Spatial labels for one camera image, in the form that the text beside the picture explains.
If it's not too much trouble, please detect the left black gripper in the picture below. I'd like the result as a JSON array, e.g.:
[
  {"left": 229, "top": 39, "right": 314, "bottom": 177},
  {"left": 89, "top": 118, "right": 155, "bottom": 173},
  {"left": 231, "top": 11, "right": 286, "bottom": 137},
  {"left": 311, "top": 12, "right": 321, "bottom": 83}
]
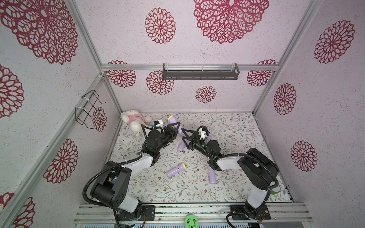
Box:
[{"left": 156, "top": 122, "right": 181, "bottom": 153}]

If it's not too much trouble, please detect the purple flashlight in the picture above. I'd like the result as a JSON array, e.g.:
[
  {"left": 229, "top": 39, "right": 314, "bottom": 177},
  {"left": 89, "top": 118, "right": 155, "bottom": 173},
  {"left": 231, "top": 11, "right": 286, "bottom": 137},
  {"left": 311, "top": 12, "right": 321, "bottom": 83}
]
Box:
[
  {"left": 206, "top": 135, "right": 213, "bottom": 143},
  {"left": 207, "top": 165, "right": 217, "bottom": 185},
  {"left": 168, "top": 116, "right": 183, "bottom": 134},
  {"left": 177, "top": 141, "right": 186, "bottom": 152},
  {"left": 166, "top": 163, "right": 186, "bottom": 178}
]

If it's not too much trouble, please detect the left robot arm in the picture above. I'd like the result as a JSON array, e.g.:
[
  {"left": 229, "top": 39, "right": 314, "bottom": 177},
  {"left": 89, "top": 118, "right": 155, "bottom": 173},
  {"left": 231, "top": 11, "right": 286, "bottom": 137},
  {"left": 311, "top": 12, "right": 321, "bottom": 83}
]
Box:
[{"left": 82, "top": 122, "right": 181, "bottom": 219}]

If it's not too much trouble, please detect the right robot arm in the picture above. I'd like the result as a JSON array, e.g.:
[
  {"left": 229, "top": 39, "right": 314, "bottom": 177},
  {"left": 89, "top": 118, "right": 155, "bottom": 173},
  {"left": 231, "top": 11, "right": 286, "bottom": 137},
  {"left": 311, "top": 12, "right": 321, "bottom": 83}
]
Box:
[{"left": 182, "top": 126, "right": 279, "bottom": 228}]

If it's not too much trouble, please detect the white plush teddy bear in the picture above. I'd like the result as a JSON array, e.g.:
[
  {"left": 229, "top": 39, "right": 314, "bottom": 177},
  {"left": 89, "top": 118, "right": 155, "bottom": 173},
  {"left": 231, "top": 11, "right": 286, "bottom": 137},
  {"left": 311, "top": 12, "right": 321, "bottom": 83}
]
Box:
[{"left": 121, "top": 110, "right": 152, "bottom": 135}]

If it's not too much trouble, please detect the green tape roll front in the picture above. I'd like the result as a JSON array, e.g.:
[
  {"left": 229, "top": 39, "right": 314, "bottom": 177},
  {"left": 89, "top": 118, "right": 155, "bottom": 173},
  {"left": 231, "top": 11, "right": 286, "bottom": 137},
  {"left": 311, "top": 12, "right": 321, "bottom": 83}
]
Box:
[{"left": 184, "top": 214, "right": 199, "bottom": 228}]

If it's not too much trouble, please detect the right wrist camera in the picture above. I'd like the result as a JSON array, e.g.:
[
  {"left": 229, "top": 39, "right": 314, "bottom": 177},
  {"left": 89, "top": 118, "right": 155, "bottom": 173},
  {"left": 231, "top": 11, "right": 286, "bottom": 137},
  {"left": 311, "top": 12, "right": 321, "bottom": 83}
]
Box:
[{"left": 198, "top": 128, "right": 208, "bottom": 141}]

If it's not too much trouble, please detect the black wall shelf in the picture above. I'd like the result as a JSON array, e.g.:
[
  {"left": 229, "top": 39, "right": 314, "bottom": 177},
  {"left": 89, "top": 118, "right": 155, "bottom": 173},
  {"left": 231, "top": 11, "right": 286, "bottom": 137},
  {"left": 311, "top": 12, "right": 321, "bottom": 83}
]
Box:
[{"left": 162, "top": 64, "right": 240, "bottom": 81}]

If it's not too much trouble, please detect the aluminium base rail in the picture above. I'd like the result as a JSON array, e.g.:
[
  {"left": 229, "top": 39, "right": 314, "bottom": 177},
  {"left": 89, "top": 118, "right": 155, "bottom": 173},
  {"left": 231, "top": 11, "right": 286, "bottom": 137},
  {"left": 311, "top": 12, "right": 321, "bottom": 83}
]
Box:
[{"left": 72, "top": 202, "right": 313, "bottom": 225}]

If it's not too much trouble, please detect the black wire wall rack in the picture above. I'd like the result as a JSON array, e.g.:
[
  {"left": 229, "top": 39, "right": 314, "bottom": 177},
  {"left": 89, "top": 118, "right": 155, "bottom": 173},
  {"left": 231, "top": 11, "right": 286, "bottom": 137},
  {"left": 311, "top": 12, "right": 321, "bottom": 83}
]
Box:
[{"left": 74, "top": 90, "right": 106, "bottom": 129}]

